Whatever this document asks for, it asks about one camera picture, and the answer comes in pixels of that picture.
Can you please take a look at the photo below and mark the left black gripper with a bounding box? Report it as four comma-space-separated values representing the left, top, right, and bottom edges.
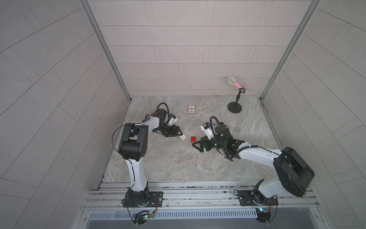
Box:
154, 123, 182, 137

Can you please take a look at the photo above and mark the white long lego brick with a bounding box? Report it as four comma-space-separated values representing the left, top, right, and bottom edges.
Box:
179, 135, 186, 141

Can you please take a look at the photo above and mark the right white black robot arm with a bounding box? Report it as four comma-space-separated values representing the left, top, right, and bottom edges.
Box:
192, 116, 315, 206

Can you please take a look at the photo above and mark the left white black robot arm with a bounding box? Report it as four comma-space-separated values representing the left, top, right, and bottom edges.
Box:
114, 102, 186, 208

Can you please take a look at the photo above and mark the red white card box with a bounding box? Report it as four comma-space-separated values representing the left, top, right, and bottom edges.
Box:
188, 105, 195, 115

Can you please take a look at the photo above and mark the black microphone stand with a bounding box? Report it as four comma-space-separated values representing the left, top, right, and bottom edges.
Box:
227, 88, 246, 114

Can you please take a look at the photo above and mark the pink toy microphone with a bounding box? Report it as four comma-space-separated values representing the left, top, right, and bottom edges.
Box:
227, 76, 247, 94

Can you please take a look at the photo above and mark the right circuit board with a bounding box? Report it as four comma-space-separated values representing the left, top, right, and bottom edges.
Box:
255, 208, 272, 224

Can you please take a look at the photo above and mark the circuit board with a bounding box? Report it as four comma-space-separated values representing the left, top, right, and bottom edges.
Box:
255, 208, 272, 224
134, 210, 156, 225

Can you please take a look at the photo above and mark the left circuit board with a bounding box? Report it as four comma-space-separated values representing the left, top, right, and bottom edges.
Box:
134, 210, 156, 225

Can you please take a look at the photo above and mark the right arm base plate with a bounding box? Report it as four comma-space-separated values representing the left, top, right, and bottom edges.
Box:
234, 190, 278, 207

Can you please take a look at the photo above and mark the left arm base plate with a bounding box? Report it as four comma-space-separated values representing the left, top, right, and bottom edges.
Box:
121, 190, 164, 208

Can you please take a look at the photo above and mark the aluminium rail frame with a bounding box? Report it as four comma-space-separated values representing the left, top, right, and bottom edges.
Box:
81, 181, 319, 219

